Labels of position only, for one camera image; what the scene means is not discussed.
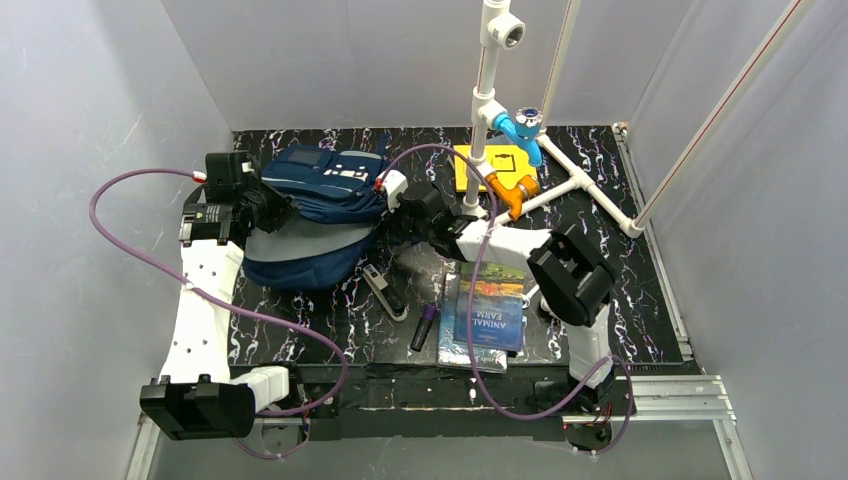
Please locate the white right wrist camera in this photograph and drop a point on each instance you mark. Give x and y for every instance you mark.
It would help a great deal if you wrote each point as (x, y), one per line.
(394, 185)

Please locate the orange plastic tap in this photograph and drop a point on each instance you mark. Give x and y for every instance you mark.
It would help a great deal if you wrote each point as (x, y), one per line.
(526, 188)

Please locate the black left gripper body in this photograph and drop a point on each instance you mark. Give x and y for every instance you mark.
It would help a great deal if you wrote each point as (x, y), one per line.
(270, 206)

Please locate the white PVC pipe frame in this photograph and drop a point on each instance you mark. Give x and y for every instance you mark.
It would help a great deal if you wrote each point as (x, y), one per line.
(500, 30)

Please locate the silver wrench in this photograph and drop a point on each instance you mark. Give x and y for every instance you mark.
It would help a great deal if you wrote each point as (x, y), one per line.
(528, 296)

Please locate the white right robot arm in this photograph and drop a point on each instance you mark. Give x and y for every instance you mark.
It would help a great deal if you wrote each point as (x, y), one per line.
(575, 280)

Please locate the Animal Farm book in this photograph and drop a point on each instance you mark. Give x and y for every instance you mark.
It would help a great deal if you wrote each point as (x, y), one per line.
(497, 316)

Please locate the navy blue student backpack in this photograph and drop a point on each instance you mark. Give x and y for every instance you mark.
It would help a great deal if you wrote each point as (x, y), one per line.
(336, 222)

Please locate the yellow notebook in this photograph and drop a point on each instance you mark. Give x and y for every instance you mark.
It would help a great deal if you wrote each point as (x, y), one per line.
(509, 161)

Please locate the blue book underneath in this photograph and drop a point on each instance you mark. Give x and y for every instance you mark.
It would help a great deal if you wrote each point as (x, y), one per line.
(454, 354)

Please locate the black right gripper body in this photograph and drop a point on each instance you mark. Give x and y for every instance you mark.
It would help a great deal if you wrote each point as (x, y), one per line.
(411, 216)

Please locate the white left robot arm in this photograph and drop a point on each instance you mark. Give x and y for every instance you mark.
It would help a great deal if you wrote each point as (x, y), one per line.
(205, 318)

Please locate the blue plastic tap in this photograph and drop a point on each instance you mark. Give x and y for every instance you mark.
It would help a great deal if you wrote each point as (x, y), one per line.
(521, 129)

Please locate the thin white rear pole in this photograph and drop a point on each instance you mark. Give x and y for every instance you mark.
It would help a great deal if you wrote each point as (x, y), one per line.
(565, 35)

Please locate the purple black marker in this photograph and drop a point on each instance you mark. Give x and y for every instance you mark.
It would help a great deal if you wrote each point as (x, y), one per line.
(425, 322)

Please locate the white pole with red stripe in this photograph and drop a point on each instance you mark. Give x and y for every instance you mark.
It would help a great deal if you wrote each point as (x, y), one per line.
(776, 36)

